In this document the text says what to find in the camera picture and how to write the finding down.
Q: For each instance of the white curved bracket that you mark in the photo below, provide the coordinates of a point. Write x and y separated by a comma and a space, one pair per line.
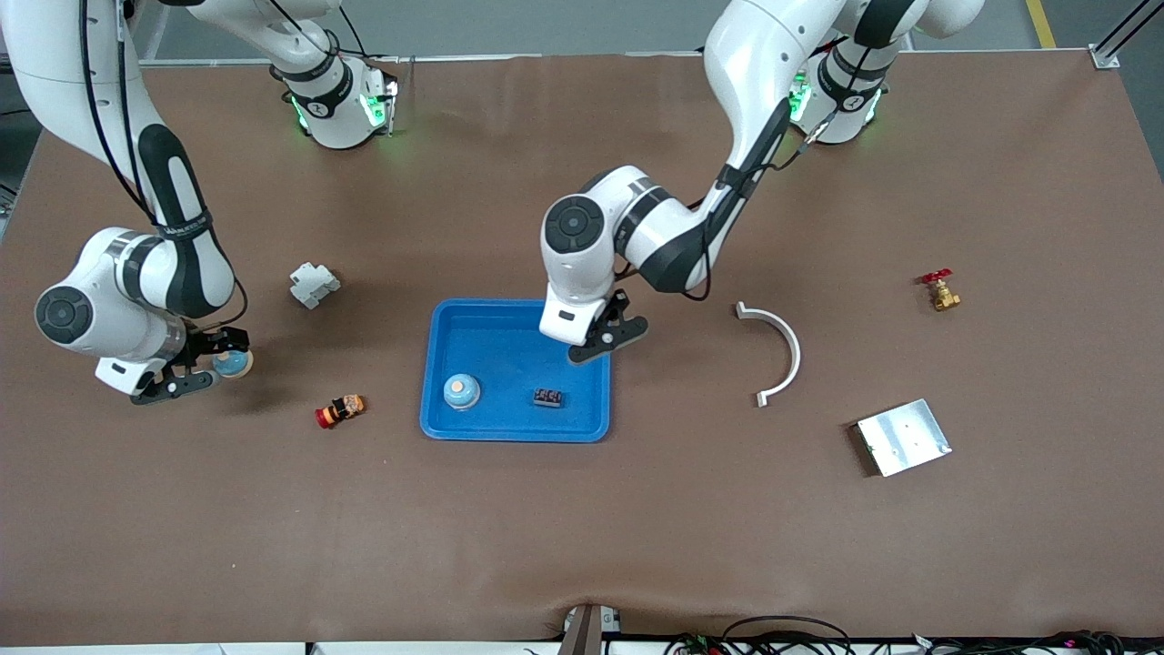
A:
795, 357

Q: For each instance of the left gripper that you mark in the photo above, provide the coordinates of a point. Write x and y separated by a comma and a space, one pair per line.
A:
612, 314

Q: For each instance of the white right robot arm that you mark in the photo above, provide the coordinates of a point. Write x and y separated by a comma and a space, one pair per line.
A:
173, 264

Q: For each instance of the square aluminium plate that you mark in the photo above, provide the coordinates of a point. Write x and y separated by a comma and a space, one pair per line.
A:
905, 437

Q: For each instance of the red yellow emergency stop button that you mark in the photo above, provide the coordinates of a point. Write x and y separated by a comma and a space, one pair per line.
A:
346, 408

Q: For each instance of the small black terminal block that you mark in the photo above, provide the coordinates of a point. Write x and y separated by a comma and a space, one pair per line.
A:
548, 398

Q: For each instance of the aluminium frame post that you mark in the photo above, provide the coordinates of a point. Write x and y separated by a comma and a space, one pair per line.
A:
1103, 58

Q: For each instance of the scratched blue call bell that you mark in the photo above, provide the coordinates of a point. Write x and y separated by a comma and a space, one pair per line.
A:
235, 366

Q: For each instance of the white circuit breaker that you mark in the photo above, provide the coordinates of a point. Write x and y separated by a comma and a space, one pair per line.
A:
314, 287

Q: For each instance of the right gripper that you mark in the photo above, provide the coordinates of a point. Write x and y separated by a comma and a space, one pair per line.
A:
218, 343

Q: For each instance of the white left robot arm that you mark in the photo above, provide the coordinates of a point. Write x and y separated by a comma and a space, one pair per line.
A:
755, 55

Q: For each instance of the blue plastic tray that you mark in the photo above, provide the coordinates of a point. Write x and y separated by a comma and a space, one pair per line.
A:
509, 364

